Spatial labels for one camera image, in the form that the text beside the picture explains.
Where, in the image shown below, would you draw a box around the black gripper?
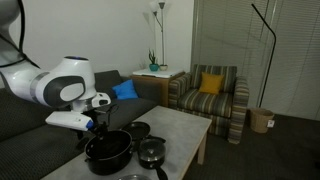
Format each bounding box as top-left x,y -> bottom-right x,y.
87,103 -> 118,138

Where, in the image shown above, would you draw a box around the big black pot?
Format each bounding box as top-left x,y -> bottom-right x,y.
83,129 -> 135,177

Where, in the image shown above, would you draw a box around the big glass pot lid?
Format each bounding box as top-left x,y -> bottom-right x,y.
116,173 -> 153,180

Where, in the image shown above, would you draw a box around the small black frying pan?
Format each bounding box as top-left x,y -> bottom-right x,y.
121,121 -> 167,144

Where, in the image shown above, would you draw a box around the blue throw pillow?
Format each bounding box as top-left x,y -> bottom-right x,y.
111,79 -> 140,101

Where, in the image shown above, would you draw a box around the dark grey fabric sofa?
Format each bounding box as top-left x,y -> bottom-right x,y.
0,69 -> 162,180

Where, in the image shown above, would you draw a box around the white tray table top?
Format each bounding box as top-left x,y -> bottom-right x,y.
132,67 -> 185,79

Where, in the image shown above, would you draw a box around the thin green potted plant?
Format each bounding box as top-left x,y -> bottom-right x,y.
147,48 -> 158,65

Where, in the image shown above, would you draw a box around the light wooden table leg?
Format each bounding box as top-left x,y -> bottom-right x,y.
196,131 -> 209,166

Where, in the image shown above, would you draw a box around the striped armchair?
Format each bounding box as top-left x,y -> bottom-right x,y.
167,64 -> 250,145

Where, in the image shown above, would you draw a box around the white two-head floor lamp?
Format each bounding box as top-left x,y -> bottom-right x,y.
148,0 -> 168,67

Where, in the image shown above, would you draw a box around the yellow cushion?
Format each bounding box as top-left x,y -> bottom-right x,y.
198,72 -> 226,96

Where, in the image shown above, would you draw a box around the window blinds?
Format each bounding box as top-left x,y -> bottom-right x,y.
190,0 -> 320,121

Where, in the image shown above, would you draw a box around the wicker waste basket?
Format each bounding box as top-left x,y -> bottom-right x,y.
249,107 -> 276,135

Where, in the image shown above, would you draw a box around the black curved floor lamp pole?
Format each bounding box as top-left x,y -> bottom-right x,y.
250,3 -> 278,109

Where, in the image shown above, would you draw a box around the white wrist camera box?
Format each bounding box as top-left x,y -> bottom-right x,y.
44,110 -> 95,132

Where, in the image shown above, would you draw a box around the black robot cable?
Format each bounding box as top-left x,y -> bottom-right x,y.
0,0 -> 42,70

